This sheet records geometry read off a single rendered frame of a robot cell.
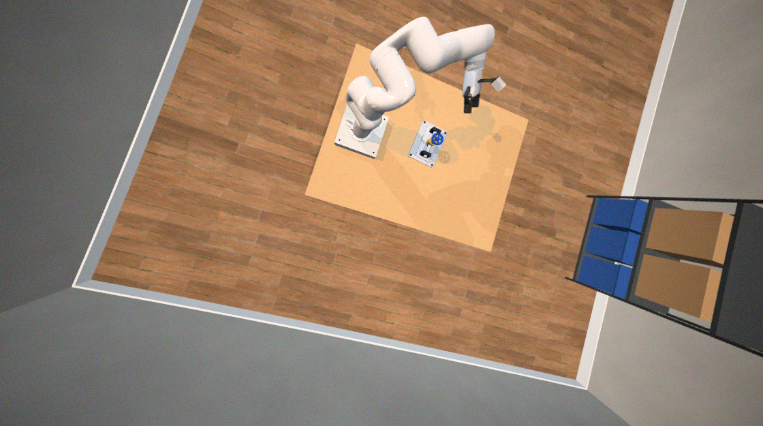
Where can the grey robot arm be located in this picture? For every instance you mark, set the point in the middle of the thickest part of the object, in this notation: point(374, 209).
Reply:
point(430, 52)

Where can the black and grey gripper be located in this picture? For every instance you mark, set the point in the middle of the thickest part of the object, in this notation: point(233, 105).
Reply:
point(472, 87)

